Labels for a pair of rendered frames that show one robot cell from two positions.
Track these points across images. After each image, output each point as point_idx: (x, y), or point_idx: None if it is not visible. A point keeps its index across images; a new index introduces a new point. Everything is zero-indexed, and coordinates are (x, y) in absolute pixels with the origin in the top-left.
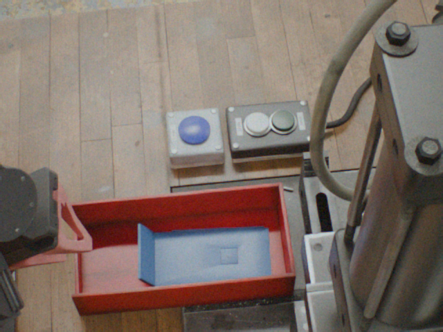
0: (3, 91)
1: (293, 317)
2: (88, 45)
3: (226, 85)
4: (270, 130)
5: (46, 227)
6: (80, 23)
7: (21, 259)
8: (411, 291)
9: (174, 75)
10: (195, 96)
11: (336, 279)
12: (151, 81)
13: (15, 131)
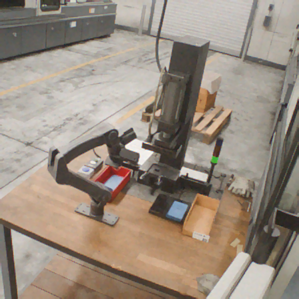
0: (41, 191)
1: (139, 173)
2: (44, 175)
3: (76, 165)
4: (95, 162)
5: (126, 148)
6: (37, 174)
7: (123, 161)
8: (179, 109)
9: None
10: (74, 169)
11: (163, 126)
12: None
13: (55, 193)
